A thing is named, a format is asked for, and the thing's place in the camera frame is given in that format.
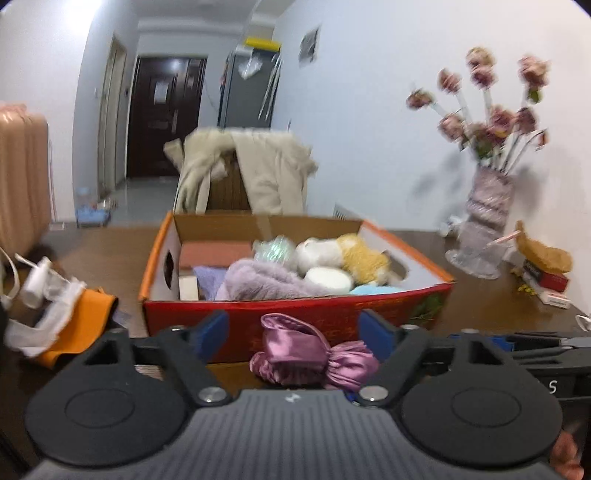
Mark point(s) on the yellow flat box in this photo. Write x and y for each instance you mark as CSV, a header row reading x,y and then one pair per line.
x,y
263,42

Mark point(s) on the beige coat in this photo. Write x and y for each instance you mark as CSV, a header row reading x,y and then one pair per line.
x,y
272,170

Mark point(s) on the cardboard box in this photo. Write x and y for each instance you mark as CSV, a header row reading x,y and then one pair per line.
x,y
286,318

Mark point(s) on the red brick-like block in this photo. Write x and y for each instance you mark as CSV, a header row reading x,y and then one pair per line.
x,y
212,254

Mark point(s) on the small white box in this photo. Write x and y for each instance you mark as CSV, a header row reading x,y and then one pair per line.
x,y
188,287

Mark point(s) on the beige side door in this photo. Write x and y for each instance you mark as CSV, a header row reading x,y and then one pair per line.
x,y
111,120

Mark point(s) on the orange cloth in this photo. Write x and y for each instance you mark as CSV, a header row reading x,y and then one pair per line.
x,y
90,314

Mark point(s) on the purple fluffy towel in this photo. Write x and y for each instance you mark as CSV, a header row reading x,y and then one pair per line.
x,y
263,281

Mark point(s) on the white round soft pad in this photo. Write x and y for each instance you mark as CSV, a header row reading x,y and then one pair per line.
x,y
328,279

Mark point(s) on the light blue soft item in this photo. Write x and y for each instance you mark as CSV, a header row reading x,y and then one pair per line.
x,y
369,290

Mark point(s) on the iridescent crinkly plastic ball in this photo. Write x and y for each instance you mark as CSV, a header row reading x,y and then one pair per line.
x,y
274,249

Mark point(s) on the pink satin pouch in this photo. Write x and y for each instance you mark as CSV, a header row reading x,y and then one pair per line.
x,y
295,346

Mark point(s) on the person's right hand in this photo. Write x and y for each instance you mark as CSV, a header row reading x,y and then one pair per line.
x,y
565,454

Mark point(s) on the pink striped straw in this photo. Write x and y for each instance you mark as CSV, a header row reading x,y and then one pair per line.
x,y
503,240

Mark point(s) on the white card pack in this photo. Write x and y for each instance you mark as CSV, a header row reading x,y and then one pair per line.
x,y
556,299

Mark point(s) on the bunch of pink artificial flowers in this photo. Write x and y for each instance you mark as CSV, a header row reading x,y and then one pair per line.
x,y
501,120

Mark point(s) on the pink hard suitcase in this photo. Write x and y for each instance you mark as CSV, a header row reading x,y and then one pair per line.
x,y
23,184

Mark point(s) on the white bottle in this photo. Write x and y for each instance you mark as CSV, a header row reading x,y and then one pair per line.
x,y
37,284

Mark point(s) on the wall poster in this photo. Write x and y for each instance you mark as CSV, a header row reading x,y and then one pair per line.
x,y
309,45

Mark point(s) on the brown plush toy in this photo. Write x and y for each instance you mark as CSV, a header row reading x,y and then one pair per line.
x,y
545,256

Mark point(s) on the yellow plush toy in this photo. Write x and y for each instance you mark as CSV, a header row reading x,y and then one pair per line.
x,y
364,263

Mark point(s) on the blue floor tray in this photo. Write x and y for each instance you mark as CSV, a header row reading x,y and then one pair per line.
x,y
92,214

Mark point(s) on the red book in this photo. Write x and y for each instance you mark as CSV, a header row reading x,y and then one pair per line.
x,y
551,280

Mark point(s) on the lavender blue cloth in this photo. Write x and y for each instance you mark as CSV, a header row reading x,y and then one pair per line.
x,y
210,279

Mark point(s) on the white plush toy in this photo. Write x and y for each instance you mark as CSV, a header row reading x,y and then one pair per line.
x,y
318,256

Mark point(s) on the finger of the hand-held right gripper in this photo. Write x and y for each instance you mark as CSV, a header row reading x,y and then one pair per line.
x,y
545,344

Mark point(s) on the dark wooden door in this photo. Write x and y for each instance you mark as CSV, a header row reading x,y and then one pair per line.
x,y
161,120

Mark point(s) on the grey refrigerator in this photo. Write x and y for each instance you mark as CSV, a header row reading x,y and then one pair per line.
x,y
244,101

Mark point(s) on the clear plastic bag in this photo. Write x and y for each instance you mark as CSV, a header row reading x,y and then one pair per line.
x,y
249,67

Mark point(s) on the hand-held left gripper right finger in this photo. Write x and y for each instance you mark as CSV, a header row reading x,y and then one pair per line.
x,y
374,332

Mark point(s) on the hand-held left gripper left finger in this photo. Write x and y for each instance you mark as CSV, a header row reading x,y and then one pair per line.
x,y
214,330

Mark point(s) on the purple glass vase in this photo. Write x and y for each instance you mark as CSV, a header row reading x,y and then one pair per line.
x,y
487,217

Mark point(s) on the white vented panel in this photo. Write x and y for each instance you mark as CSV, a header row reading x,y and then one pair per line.
x,y
347,212

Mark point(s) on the wooden chair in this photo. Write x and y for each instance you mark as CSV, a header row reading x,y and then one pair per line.
x,y
228,189

